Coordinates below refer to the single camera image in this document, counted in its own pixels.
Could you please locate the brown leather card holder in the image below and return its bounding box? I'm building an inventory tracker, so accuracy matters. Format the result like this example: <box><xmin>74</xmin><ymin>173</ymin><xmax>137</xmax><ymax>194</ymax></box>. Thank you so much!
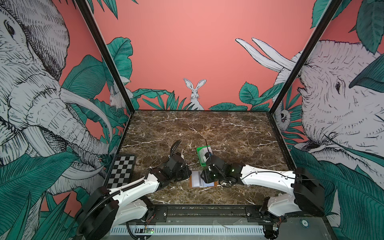
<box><xmin>189</xmin><ymin>171</ymin><xmax>218</xmax><ymax>188</ymax></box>

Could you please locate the green plastic tray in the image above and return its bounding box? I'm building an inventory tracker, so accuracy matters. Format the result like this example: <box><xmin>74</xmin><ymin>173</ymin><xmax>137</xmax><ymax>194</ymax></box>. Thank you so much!
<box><xmin>197</xmin><ymin>146</ymin><xmax>213</xmax><ymax>167</ymax></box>

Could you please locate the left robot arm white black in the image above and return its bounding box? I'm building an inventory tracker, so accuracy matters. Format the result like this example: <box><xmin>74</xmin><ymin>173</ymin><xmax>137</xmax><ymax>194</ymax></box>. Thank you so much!
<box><xmin>76</xmin><ymin>153</ymin><xmax>192</xmax><ymax>240</ymax></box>

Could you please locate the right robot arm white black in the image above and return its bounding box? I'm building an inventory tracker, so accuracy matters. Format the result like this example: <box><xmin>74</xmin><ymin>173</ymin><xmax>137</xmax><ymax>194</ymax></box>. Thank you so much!
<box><xmin>201</xmin><ymin>152</ymin><xmax>325</xmax><ymax>217</ymax></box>

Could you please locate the stack of credit cards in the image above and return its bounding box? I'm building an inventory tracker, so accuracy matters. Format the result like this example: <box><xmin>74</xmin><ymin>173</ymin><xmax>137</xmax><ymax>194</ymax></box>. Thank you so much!
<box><xmin>199</xmin><ymin>146</ymin><xmax>212</xmax><ymax>161</ymax></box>

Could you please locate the black white checkerboard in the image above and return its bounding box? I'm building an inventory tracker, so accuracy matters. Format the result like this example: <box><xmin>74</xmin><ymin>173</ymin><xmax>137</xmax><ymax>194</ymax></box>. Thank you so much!
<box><xmin>104</xmin><ymin>154</ymin><xmax>137</xmax><ymax>189</ymax></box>

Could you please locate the left camera black cable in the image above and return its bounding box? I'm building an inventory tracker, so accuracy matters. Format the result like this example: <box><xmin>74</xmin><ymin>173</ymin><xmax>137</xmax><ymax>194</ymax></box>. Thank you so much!
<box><xmin>169</xmin><ymin>139</ymin><xmax>183</xmax><ymax>157</ymax></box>

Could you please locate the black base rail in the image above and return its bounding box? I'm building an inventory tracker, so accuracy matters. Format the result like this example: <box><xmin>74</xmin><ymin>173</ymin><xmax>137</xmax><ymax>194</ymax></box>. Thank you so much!
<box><xmin>143</xmin><ymin>203</ymin><xmax>304</xmax><ymax>224</ymax></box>

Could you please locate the white slotted cable duct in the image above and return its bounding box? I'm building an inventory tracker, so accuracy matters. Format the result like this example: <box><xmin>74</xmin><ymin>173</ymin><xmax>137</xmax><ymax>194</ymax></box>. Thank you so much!
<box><xmin>111</xmin><ymin>225</ymin><xmax>264</xmax><ymax>236</ymax></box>

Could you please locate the left black frame post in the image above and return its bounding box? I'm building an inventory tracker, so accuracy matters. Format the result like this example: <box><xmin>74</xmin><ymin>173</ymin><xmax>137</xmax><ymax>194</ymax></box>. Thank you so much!
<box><xmin>76</xmin><ymin>0</ymin><xmax>135</xmax><ymax>114</ymax></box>

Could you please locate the black frame post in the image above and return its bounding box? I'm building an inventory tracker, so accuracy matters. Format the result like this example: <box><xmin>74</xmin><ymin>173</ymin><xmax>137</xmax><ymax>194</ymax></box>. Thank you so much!
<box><xmin>269</xmin><ymin>0</ymin><xmax>342</xmax><ymax>115</ymax></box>
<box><xmin>76</xmin><ymin>0</ymin><xmax>135</xmax><ymax>114</ymax></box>

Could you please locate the right black frame post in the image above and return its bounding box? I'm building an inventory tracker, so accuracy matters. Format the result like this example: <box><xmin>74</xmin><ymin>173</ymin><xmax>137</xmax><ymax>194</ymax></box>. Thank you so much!
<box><xmin>269</xmin><ymin>0</ymin><xmax>342</xmax><ymax>115</ymax></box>

